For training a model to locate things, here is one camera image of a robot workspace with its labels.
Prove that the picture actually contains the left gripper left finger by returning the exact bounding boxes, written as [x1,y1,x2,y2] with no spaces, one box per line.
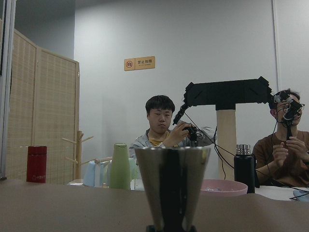
[146,225,156,232]

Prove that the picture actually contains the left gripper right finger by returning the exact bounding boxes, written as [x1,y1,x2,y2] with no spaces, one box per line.
[188,225,197,232]

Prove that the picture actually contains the steel measuring jigger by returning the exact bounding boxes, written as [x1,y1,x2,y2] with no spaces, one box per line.
[135,147,211,232]

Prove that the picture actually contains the light blue cup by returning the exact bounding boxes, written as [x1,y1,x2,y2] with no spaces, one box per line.
[83,160,100,187]

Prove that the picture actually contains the wooden cup rack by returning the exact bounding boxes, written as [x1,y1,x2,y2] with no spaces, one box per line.
[61,130,112,179]

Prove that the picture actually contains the pink bowl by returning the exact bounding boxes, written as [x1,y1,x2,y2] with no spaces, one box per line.
[200,179,248,197]

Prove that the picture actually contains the green tumbler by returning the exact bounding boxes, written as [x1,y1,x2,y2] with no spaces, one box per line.
[110,143,131,190]

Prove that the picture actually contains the black thermos bottle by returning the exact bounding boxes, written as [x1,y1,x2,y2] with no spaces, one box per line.
[234,145,255,193]

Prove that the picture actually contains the person in brown shirt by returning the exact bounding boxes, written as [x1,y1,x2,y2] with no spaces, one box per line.
[253,88,309,187]

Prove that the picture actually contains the person in grey jacket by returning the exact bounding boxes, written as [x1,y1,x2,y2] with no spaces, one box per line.
[129,95,214,159]

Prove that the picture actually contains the red thermos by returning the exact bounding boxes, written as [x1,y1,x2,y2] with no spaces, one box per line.
[26,146,47,183]

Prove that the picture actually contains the bamboo folding screen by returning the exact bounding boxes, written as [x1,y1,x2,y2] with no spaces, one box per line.
[6,31,80,184]

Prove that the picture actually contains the orange wall sign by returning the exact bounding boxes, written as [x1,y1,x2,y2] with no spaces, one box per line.
[124,56,155,71]

